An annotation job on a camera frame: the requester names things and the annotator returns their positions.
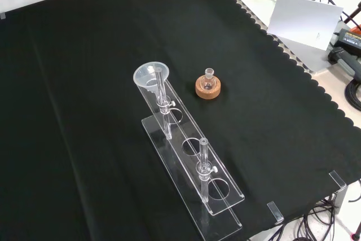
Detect clear acrylic funnel stand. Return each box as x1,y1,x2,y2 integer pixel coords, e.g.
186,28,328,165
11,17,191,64
134,67,245,239

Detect clear plastic funnel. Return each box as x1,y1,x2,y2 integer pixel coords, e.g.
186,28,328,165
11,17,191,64
133,60,170,97

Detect black tripod leg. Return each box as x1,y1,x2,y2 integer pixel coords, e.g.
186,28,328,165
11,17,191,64
343,0,361,32

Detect black cloth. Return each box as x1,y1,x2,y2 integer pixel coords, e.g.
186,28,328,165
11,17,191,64
0,0,361,241

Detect coiled black cable bundle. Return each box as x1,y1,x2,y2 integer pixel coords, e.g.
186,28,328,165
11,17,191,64
344,78,361,112

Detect black power adapter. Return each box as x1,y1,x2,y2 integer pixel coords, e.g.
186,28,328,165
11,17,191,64
337,28,361,55

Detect small glass round-bottom flask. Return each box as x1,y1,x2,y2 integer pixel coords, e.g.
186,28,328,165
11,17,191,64
200,68,217,91

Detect pale board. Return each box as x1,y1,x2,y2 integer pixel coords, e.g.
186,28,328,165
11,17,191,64
266,0,344,52

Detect black floor cables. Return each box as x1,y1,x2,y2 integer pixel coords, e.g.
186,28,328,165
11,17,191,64
296,192,361,241

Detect cork ring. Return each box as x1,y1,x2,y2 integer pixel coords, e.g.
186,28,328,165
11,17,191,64
195,75,222,99

